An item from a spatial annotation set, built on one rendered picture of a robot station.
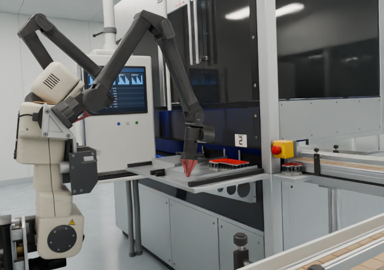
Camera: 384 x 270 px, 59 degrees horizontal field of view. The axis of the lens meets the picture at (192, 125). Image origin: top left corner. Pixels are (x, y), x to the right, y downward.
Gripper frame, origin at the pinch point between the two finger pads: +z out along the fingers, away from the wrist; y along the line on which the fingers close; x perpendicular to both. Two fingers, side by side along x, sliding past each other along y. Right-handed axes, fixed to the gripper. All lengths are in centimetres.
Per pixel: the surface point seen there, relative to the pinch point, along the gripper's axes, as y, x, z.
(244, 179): 22.2, -10.4, -0.2
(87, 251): 21, 175, 87
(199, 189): -0.4, -10.2, 4.2
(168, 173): 0.8, 16.8, 1.4
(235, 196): 27.1, -0.5, 8.6
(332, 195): 52, -33, 2
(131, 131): 12, 88, -18
